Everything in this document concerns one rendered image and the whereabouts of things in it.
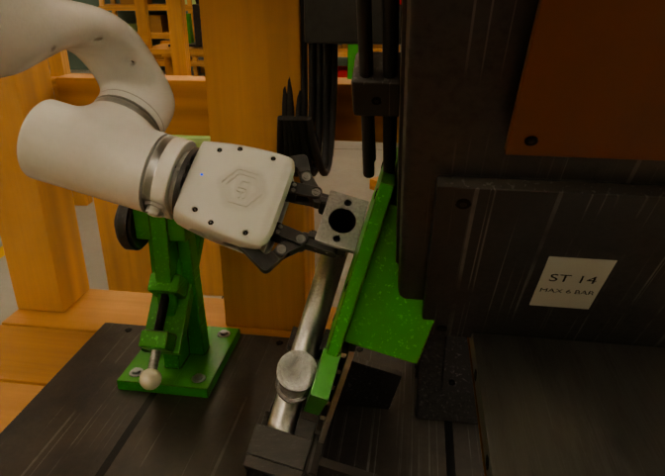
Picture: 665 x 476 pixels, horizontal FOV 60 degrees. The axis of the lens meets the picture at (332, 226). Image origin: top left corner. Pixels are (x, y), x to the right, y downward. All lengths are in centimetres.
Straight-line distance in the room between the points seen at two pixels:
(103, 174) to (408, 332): 32
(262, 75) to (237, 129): 9
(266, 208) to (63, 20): 23
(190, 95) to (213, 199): 43
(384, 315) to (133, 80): 35
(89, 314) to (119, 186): 55
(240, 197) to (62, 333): 58
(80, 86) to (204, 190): 52
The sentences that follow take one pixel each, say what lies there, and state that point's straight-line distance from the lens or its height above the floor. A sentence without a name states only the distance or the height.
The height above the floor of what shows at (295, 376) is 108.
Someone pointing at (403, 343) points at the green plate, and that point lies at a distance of 53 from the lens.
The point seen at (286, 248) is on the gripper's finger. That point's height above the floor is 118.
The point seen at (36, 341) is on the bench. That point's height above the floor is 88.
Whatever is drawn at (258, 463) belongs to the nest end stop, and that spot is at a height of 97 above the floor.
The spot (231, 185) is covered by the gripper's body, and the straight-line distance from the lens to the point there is 57.
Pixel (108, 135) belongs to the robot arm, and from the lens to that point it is 60.
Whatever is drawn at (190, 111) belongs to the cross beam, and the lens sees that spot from 98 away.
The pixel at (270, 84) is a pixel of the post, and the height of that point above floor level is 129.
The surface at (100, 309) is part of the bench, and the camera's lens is 112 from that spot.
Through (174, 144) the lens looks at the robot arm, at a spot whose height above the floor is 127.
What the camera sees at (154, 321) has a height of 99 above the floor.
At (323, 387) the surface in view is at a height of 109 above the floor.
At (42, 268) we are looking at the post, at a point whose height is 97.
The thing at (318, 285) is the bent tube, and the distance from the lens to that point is 66.
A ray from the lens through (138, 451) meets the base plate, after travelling 77.
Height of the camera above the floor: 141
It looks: 23 degrees down
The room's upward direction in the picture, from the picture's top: straight up
